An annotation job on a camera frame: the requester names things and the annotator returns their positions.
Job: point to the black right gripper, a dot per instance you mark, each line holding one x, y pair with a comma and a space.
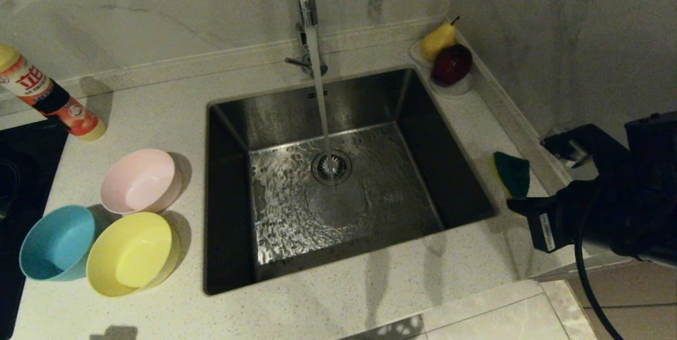
571, 218

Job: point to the yellow green sponge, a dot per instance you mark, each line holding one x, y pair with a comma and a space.
513, 173

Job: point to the pink plastic bowl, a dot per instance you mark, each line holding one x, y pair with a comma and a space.
137, 181

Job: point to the blue plastic bowl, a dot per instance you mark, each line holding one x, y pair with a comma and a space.
53, 245

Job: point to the yellow dish soap bottle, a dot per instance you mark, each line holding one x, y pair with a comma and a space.
37, 89

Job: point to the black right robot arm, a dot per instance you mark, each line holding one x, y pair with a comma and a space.
650, 197

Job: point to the stainless steel sink basin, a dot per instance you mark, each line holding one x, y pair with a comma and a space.
402, 208

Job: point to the dark red apple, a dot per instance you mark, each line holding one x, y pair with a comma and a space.
450, 65

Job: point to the yellow pear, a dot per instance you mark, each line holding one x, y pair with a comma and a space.
436, 41

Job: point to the round metal drain strainer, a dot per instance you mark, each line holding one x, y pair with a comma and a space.
341, 163

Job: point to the yellow plastic bowl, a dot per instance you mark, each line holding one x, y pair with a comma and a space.
127, 255

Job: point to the black induction cooktop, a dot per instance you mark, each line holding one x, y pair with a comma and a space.
26, 171

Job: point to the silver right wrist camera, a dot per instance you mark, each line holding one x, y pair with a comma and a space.
568, 144

